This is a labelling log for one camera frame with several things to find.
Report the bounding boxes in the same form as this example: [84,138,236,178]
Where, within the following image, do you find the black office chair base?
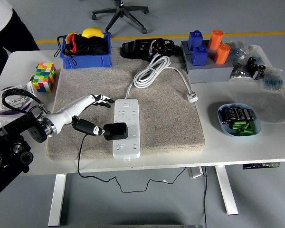
[92,0,150,35]

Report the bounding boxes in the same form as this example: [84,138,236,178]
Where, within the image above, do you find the person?
[0,0,40,86]

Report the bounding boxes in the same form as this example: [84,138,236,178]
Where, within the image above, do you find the black electronic device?
[120,38,177,62]

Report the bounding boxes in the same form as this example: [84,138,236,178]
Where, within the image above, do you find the black drawstring pouch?
[53,33,109,67]

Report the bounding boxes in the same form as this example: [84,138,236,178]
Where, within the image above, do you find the clear bag of blue components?
[262,68,285,93]
[228,40,249,63]

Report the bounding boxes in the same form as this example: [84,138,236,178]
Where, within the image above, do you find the blue plastic bin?
[59,32,113,70]

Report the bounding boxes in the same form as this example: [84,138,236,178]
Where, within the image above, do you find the pile of black capacitors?
[218,106,256,125]

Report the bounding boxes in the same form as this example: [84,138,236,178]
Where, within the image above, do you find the white power strip cord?
[125,54,200,103]

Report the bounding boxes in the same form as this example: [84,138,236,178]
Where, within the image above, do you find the large clear plastic bag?
[230,44,285,124]

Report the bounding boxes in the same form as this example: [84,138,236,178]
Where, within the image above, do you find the table control panel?
[242,162,282,170]

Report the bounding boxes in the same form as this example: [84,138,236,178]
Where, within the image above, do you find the white table leg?
[214,165,239,216]
[48,173,67,227]

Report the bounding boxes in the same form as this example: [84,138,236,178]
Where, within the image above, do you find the grey-brown mat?
[45,46,206,162]

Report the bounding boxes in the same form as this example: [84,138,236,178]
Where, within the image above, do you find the blue block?
[187,30,203,51]
[191,45,209,67]

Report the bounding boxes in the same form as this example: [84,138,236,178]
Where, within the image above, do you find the clear bag of black capacitors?
[246,56,267,81]

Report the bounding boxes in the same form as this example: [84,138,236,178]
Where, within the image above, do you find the white power strip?
[112,98,141,162]

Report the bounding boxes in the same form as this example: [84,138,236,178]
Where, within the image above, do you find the grey metal box under table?
[187,167,204,179]

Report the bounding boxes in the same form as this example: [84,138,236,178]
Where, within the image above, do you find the grey block base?
[180,39,235,84]

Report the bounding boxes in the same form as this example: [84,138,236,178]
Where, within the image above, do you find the orange cylinder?
[208,29,224,50]
[214,43,232,65]

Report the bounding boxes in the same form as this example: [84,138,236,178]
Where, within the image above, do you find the thin black hanging cable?
[202,166,208,228]

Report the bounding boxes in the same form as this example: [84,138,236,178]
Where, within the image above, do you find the clear bag of dark parts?
[228,62,252,81]

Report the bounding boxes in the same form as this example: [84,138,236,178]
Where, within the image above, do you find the pile of green cylinders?
[231,120,257,137]

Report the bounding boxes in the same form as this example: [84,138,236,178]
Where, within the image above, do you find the yellow ball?
[81,27,105,39]

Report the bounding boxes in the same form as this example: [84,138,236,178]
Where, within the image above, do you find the multicoloured puzzle cube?
[32,62,57,93]

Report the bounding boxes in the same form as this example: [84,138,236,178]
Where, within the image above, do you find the light blue dish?
[217,103,262,138]

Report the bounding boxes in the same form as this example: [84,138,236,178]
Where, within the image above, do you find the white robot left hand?
[45,94,115,137]

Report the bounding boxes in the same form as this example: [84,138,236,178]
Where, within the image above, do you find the black plug with cord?
[77,123,187,194]

